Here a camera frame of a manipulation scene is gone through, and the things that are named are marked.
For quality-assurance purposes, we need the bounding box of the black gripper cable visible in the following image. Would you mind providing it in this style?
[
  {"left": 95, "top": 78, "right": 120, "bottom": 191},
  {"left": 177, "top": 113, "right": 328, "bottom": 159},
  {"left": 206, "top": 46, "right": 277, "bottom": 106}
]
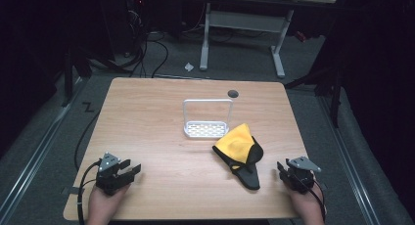
[
  {"left": 291, "top": 172, "right": 328, "bottom": 223},
  {"left": 76, "top": 158, "right": 103, "bottom": 225}
]

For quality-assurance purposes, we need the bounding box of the white slotted rack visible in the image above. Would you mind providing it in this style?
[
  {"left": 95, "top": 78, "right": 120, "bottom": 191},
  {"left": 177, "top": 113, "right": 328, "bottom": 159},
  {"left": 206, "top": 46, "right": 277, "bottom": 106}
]
[{"left": 182, "top": 98, "right": 235, "bottom": 140}]

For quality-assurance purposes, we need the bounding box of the white-legged desk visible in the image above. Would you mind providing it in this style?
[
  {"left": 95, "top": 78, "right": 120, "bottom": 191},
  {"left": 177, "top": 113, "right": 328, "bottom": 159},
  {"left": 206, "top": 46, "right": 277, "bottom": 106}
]
[{"left": 198, "top": 0, "right": 338, "bottom": 79}]

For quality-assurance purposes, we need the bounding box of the yellow and black cloth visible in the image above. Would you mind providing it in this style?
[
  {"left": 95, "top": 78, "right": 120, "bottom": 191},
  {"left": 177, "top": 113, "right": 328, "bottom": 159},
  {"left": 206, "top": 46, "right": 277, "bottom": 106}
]
[{"left": 211, "top": 122, "right": 264, "bottom": 191}]

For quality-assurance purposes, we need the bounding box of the bundle of black cables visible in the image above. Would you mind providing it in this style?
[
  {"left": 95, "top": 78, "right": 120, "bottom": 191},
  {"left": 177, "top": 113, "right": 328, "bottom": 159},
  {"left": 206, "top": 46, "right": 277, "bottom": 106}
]
[{"left": 121, "top": 0, "right": 170, "bottom": 79}]

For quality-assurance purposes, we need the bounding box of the person's left hand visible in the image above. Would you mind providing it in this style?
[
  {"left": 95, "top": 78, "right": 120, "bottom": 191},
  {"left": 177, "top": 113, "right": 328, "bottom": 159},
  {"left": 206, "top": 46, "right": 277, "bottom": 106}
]
[{"left": 86, "top": 182, "right": 131, "bottom": 225}]

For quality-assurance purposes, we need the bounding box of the metal floor rail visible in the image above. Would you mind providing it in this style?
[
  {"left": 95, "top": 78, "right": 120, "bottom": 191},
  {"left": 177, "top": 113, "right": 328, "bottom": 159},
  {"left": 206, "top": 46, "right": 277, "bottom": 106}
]
[
  {"left": 317, "top": 96, "right": 384, "bottom": 225},
  {"left": 0, "top": 76, "right": 87, "bottom": 221}
]

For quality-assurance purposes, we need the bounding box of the person's right hand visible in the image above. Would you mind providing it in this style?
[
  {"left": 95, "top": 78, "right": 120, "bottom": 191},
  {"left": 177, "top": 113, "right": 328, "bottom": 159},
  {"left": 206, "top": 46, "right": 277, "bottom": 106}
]
[{"left": 288, "top": 182, "right": 327, "bottom": 225}]

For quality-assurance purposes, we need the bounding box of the black floor cable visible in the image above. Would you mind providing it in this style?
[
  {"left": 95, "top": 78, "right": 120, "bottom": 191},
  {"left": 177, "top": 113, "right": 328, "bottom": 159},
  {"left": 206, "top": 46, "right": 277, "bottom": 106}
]
[{"left": 73, "top": 111, "right": 101, "bottom": 172}]

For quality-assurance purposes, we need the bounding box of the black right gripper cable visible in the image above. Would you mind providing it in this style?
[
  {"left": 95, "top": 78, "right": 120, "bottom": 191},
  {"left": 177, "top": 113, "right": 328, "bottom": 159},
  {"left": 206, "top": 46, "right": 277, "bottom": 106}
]
[{"left": 291, "top": 172, "right": 328, "bottom": 223}]

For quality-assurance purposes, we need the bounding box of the black metal stand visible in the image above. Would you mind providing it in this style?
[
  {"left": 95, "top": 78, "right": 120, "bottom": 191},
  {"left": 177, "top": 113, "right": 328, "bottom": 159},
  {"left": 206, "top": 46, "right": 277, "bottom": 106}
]
[
  {"left": 62, "top": 43, "right": 94, "bottom": 108},
  {"left": 283, "top": 63, "right": 346, "bottom": 129}
]

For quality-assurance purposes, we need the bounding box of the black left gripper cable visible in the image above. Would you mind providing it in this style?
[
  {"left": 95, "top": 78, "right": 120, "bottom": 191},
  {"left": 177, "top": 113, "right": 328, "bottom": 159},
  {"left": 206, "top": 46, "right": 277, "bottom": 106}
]
[{"left": 76, "top": 158, "right": 103, "bottom": 225}]

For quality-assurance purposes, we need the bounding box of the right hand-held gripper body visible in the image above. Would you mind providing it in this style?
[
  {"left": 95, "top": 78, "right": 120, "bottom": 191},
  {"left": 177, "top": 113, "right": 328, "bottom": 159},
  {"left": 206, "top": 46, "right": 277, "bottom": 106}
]
[{"left": 282, "top": 156, "right": 323, "bottom": 196}]

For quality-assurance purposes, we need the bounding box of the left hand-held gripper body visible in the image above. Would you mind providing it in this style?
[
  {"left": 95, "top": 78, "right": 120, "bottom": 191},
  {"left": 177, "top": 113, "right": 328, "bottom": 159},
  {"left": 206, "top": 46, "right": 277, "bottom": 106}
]
[{"left": 95, "top": 152, "right": 135, "bottom": 197}]

